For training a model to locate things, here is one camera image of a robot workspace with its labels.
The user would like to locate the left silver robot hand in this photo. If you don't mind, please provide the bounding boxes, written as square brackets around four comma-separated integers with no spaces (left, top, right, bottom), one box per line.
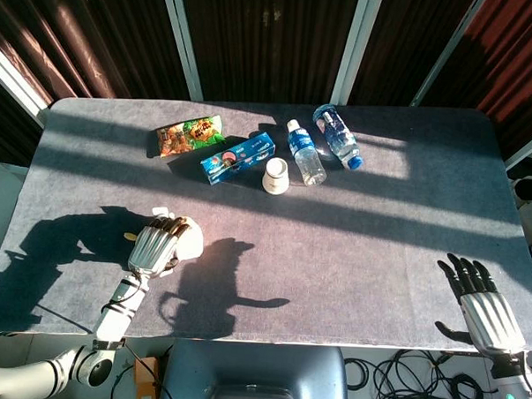
[125,212,193,281]

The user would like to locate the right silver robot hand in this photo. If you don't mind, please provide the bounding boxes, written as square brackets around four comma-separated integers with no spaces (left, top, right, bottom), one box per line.
[432,253,531,356]

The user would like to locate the yellow plush toy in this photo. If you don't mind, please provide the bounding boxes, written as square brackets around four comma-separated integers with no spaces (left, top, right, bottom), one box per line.
[122,205,206,260]

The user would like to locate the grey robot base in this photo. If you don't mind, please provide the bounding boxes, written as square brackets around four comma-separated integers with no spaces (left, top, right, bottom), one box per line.
[159,338,353,399]

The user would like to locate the green orange snack bag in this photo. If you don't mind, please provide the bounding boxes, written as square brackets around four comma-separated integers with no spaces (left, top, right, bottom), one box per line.
[154,112,229,162]

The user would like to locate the blue cookie box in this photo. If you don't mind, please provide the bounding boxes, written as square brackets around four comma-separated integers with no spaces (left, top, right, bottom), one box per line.
[199,129,279,189]

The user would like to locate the black chair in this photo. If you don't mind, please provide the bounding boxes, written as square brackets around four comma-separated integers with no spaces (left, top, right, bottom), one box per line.
[506,162,532,202]

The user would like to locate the orange box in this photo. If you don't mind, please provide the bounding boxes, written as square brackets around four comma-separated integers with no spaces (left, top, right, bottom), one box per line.
[132,355,163,399]

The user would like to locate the white paper cup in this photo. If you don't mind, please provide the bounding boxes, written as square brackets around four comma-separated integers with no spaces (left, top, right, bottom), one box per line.
[261,157,291,196]

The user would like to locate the grey table cloth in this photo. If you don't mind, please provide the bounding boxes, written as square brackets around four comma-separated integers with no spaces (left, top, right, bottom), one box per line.
[0,88,532,356]

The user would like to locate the white-capped water bottle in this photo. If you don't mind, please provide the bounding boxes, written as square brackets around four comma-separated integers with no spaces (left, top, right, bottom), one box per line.
[283,118,330,188]

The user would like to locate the blue-capped water bottle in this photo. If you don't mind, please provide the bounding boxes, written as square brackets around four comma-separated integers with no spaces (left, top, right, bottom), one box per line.
[310,103,368,171]

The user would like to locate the white frame post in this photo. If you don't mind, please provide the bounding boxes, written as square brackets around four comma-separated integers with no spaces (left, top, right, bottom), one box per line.
[409,0,487,111]
[504,124,532,172]
[329,0,376,107]
[154,0,209,102]
[0,41,53,117]

